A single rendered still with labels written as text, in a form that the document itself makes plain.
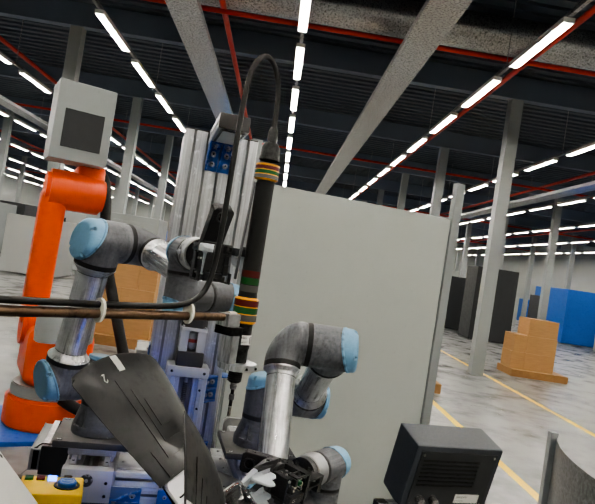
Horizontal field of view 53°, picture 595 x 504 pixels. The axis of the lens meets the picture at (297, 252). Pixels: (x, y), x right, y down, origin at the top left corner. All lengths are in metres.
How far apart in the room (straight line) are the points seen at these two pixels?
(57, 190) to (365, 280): 2.84
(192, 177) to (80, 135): 3.07
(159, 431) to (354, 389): 2.21
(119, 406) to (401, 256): 2.35
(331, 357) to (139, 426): 0.66
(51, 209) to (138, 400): 4.15
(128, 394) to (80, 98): 4.18
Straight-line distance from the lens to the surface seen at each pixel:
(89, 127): 5.06
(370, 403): 3.23
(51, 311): 0.81
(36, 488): 1.48
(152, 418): 1.05
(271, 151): 1.06
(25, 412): 5.11
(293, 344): 1.53
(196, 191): 2.02
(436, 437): 1.67
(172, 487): 1.03
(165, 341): 2.04
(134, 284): 9.19
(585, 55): 10.45
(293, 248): 2.95
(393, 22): 9.66
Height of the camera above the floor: 1.64
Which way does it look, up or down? 1 degrees up
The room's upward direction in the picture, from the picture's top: 9 degrees clockwise
